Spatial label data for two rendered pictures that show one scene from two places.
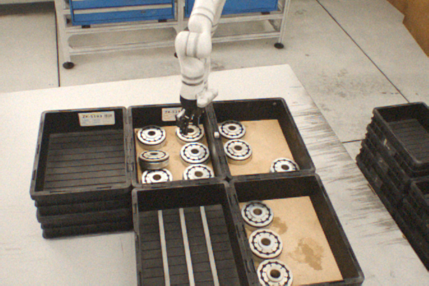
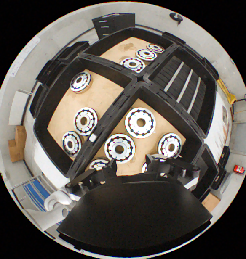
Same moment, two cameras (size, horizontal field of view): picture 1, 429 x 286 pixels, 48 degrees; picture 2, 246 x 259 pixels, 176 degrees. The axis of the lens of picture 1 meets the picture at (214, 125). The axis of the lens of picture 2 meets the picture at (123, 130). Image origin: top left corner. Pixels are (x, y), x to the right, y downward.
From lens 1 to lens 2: 1.46 m
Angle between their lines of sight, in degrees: 47
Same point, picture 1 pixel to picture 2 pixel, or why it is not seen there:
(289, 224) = (118, 57)
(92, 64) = not seen: hidden behind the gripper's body
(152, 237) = (193, 111)
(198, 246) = (176, 84)
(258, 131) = (60, 129)
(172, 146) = (124, 172)
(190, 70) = not seen: outside the picture
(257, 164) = (85, 102)
